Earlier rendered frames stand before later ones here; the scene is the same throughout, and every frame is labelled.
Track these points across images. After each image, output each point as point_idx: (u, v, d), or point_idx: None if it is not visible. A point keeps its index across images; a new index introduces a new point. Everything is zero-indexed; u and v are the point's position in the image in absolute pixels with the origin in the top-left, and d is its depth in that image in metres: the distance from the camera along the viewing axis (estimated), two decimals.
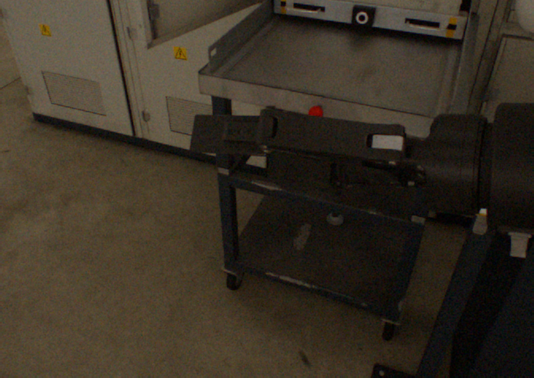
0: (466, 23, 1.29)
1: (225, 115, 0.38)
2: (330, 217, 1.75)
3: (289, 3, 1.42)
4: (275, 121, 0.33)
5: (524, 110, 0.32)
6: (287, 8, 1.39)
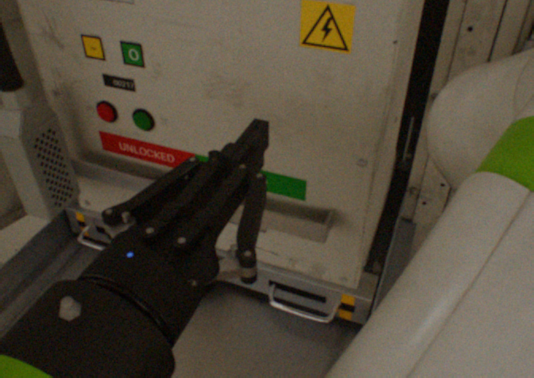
0: (373, 298, 0.72)
1: (241, 133, 0.45)
2: None
3: (90, 225, 0.84)
4: (189, 171, 0.42)
5: (34, 302, 0.27)
6: (79, 241, 0.82)
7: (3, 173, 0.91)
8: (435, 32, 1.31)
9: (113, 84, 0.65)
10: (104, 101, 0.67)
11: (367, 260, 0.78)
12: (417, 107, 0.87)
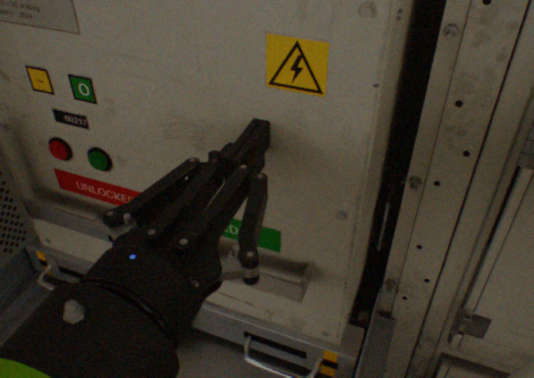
0: (359, 352, 0.65)
1: (241, 133, 0.45)
2: None
3: (52, 265, 0.77)
4: (190, 171, 0.42)
5: (37, 306, 0.27)
6: (40, 283, 0.75)
7: None
8: (425, 67, 1.14)
9: (64, 120, 0.57)
10: (56, 137, 0.60)
11: (354, 306, 0.71)
12: (396, 183, 0.70)
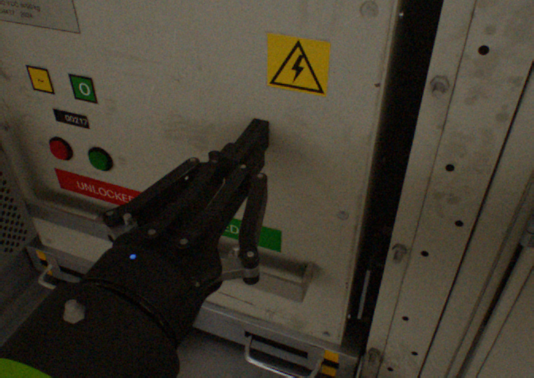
0: (360, 352, 0.65)
1: (241, 133, 0.45)
2: None
3: (52, 264, 0.77)
4: (190, 171, 0.42)
5: (38, 306, 0.27)
6: (40, 283, 0.75)
7: None
8: (419, 90, 1.05)
9: (65, 120, 0.57)
10: (57, 137, 0.60)
11: (354, 306, 0.71)
12: (380, 240, 0.61)
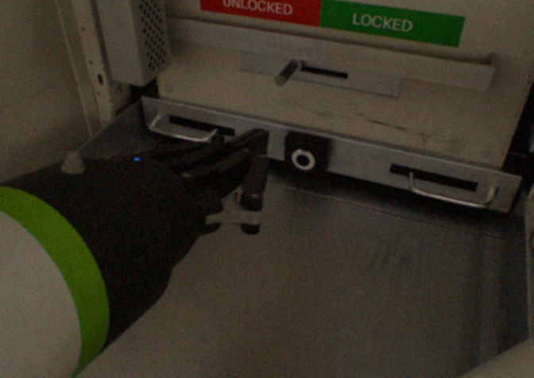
0: (532, 183, 0.61)
1: (244, 133, 0.45)
2: None
3: (161, 115, 0.75)
4: (191, 152, 0.41)
5: None
6: (152, 128, 0.72)
7: None
8: None
9: None
10: None
11: None
12: None
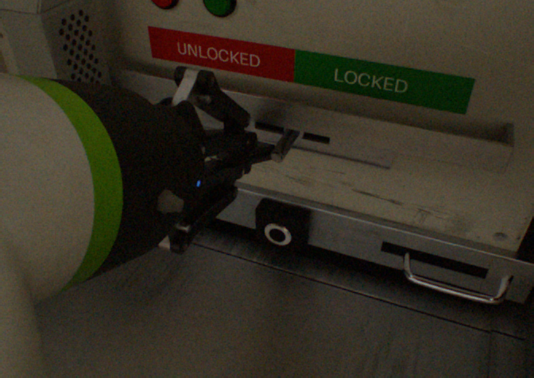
0: None
1: (265, 146, 0.45)
2: None
3: None
4: (237, 118, 0.39)
5: (152, 125, 0.22)
6: None
7: None
8: None
9: None
10: None
11: None
12: None
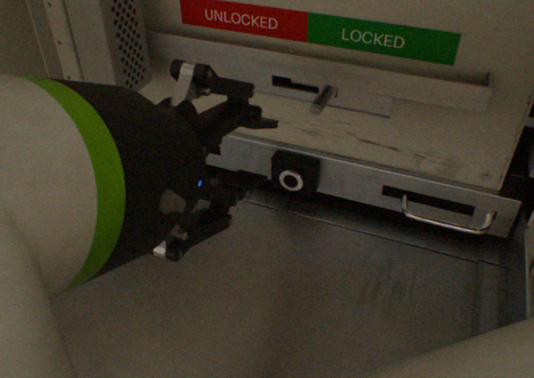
0: (532, 207, 0.58)
1: (268, 120, 0.44)
2: None
3: None
4: (241, 88, 0.39)
5: (155, 125, 0.22)
6: None
7: None
8: None
9: None
10: None
11: None
12: None
